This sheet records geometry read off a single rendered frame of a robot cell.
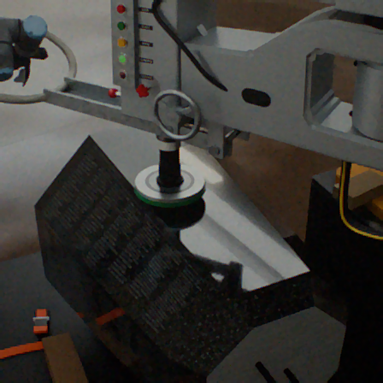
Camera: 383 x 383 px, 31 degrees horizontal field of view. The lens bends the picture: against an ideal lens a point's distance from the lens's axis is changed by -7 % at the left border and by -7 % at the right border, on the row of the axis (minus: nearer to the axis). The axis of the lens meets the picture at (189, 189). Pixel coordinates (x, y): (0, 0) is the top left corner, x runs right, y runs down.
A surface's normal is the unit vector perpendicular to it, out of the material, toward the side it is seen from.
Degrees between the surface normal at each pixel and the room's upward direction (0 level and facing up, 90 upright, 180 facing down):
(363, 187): 0
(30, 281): 0
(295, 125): 90
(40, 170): 0
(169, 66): 90
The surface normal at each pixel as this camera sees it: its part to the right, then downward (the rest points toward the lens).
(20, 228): 0.00, -0.85
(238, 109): -0.51, 0.45
